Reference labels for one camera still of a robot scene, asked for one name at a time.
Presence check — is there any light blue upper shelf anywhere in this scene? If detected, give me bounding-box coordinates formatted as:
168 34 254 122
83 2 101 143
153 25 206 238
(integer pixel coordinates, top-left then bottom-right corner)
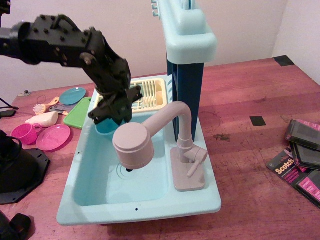
151 0 218 65

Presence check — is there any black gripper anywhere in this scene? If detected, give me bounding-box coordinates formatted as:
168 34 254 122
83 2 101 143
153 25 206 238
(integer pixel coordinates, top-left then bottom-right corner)
79 27 143 125

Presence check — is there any black camera mount top left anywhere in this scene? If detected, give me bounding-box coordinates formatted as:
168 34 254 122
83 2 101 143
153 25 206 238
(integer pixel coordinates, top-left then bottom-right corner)
0 0 11 26

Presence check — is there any pink plastic plate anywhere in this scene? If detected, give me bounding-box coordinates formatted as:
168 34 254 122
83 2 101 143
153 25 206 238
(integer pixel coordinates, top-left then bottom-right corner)
36 124 71 151

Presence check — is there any grey toy spatula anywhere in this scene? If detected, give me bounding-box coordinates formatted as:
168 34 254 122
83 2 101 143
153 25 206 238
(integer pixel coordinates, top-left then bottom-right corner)
49 104 74 116

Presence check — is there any teal plastic plate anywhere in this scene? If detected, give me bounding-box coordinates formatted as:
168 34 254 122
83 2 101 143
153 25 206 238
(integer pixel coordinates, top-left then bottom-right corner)
59 87 87 106

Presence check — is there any teal plastic cup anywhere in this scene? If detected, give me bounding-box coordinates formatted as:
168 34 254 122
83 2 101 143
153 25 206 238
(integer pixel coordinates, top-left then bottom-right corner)
95 119 125 142

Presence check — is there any cream toy soap bottle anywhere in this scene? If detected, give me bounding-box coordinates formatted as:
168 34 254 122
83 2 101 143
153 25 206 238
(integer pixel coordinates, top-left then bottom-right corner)
25 111 59 128

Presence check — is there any beige toy faucet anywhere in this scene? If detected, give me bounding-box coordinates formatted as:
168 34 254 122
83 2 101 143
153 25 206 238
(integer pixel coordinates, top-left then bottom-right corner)
112 101 208 192

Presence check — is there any black pink package lower right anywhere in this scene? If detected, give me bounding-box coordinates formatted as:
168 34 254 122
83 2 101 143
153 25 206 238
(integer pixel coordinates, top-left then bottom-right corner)
296 170 320 208

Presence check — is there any black package top right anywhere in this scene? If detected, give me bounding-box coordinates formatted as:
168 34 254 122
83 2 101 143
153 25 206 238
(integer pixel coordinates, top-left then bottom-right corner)
284 119 320 151

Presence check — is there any orange handled dish brush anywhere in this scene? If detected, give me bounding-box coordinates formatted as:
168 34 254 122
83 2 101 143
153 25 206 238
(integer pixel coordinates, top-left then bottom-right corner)
33 97 60 115

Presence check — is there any light blue toy sink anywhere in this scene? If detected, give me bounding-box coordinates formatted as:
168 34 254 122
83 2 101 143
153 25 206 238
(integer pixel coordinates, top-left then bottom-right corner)
56 118 222 226

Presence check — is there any dark blue shelf support panel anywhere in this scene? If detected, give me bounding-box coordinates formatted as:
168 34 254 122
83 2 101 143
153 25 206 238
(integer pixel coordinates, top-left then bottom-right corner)
167 61 205 140

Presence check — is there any black tape corner patch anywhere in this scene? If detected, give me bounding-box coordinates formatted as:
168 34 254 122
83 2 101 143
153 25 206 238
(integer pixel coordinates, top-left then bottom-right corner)
273 55 295 67

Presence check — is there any black strap bottom left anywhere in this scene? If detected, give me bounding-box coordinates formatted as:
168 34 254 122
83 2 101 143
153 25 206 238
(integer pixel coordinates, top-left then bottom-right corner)
0 209 33 240

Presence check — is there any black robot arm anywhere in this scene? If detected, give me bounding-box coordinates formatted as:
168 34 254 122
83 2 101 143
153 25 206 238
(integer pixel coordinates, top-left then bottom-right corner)
0 14 143 125

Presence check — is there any black Scotch package front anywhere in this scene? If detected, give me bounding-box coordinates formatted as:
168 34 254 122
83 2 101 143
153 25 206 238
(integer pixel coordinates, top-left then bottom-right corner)
266 147 313 188

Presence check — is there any cream dish drying rack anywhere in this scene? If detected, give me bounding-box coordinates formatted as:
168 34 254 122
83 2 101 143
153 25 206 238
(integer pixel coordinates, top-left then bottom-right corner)
94 77 168 115

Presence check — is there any pink plastic cup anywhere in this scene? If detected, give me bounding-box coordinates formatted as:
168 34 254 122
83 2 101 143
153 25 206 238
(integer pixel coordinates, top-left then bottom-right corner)
11 123 43 146

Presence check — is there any small metal table bolt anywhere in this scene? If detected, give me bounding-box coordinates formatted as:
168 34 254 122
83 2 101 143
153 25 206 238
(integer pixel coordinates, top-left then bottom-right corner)
18 90 31 97

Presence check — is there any black package middle right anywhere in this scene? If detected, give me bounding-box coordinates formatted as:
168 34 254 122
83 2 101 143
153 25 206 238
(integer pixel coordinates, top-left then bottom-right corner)
290 142 320 171

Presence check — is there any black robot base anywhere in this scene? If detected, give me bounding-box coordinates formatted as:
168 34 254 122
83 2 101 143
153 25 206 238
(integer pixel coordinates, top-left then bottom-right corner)
0 130 51 205

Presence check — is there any green cutting board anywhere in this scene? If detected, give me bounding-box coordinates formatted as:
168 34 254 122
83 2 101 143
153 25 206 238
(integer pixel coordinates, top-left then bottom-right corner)
63 97 92 130

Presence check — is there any black tape square centre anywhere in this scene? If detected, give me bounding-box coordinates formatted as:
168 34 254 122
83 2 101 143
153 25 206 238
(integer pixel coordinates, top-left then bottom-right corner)
249 116 267 127

